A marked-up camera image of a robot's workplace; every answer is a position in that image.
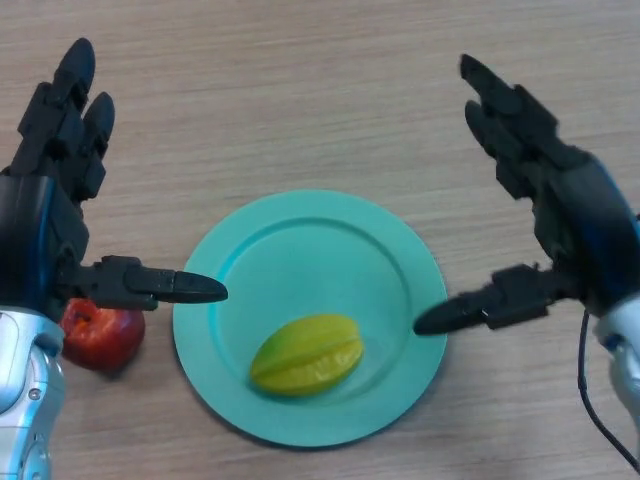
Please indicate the red apple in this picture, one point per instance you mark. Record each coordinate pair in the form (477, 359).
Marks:
(107, 335)

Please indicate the teal green round plate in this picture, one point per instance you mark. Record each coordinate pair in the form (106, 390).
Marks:
(280, 260)

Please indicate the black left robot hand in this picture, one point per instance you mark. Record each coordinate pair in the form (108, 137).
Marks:
(30, 230)

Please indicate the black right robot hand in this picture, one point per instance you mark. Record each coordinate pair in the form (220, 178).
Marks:
(590, 215)

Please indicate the yellow green starfruit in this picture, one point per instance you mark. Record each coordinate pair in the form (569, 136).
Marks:
(305, 357)

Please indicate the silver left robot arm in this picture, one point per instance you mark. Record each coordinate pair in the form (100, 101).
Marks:
(22, 385)

